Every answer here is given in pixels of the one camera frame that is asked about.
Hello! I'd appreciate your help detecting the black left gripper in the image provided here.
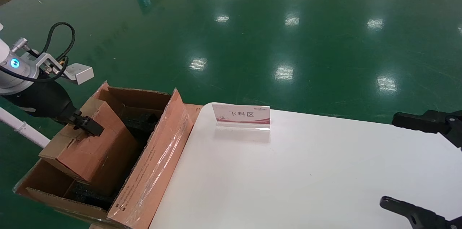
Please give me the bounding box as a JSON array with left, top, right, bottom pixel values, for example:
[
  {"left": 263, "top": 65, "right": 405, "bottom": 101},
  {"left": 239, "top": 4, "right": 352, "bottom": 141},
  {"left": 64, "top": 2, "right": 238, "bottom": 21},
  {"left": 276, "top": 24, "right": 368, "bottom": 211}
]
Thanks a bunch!
[{"left": 4, "top": 79, "right": 105, "bottom": 137}]

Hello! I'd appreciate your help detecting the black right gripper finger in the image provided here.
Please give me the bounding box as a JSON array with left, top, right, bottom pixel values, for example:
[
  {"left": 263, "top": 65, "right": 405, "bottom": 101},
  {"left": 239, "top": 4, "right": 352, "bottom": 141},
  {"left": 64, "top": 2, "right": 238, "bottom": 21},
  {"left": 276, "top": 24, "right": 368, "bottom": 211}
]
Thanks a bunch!
[
  {"left": 380, "top": 196, "right": 462, "bottom": 229},
  {"left": 392, "top": 110, "right": 462, "bottom": 150}
]

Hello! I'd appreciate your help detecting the small cardboard box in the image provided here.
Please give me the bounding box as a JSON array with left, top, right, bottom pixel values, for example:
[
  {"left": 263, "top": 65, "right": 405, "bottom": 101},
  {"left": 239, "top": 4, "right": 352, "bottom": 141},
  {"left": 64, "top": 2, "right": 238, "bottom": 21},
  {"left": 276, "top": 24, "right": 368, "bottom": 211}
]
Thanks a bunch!
[{"left": 39, "top": 97, "right": 139, "bottom": 195}]

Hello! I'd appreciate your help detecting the large open cardboard box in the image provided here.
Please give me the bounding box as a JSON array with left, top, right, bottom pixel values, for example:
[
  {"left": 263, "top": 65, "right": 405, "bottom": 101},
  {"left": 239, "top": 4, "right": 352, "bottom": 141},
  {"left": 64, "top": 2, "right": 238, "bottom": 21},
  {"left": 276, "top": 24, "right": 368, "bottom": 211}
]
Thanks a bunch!
[{"left": 14, "top": 81, "right": 195, "bottom": 229}]

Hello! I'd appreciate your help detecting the black foam insert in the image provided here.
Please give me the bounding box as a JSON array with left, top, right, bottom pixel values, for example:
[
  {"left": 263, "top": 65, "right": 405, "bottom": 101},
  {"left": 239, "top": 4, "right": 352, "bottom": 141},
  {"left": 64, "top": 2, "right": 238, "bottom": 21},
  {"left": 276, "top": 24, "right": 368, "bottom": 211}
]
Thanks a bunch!
[
  {"left": 70, "top": 181, "right": 118, "bottom": 209},
  {"left": 125, "top": 113, "right": 159, "bottom": 139}
]

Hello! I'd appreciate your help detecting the white plastic pipe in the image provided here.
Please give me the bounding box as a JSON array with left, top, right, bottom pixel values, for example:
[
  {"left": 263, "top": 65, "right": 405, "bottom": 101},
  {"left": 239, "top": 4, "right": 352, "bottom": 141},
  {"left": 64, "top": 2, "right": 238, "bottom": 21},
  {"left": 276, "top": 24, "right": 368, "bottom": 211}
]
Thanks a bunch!
[{"left": 0, "top": 107, "right": 51, "bottom": 149}]

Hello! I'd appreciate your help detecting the white red sign card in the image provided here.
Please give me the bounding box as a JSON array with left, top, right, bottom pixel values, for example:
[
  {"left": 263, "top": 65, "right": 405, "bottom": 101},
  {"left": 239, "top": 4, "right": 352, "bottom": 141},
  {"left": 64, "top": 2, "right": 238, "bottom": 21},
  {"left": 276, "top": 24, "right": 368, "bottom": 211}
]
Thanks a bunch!
[{"left": 212, "top": 103, "right": 271, "bottom": 131}]

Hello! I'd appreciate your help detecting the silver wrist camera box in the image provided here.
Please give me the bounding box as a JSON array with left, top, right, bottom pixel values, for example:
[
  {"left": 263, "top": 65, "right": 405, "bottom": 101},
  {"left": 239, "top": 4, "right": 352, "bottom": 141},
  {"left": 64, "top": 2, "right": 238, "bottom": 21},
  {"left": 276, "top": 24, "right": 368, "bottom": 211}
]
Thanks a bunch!
[{"left": 65, "top": 64, "right": 95, "bottom": 85}]

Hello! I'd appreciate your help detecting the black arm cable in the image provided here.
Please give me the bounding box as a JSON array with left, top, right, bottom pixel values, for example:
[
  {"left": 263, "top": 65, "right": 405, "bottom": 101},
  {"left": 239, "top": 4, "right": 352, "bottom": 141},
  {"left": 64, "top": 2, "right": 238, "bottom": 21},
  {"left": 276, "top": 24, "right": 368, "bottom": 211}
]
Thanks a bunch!
[{"left": 0, "top": 22, "right": 76, "bottom": 83}]

